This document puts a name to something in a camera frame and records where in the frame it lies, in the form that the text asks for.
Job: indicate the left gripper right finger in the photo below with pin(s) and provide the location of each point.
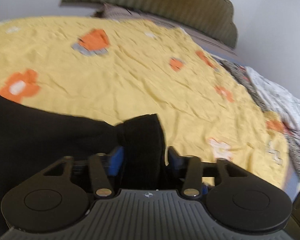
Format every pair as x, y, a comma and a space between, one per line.
176, 161

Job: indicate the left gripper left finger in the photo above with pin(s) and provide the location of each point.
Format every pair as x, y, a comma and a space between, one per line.
115, 159

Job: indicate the black pants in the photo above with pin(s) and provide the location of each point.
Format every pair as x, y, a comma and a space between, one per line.
31, 140

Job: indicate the yellow floral bedsheet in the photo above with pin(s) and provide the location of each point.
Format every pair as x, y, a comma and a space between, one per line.
115, 70

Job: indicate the black white patterned blanket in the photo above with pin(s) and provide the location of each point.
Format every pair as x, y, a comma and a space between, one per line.
272, 97

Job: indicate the green scalloped headboard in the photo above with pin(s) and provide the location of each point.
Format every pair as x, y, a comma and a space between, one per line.
165, 2

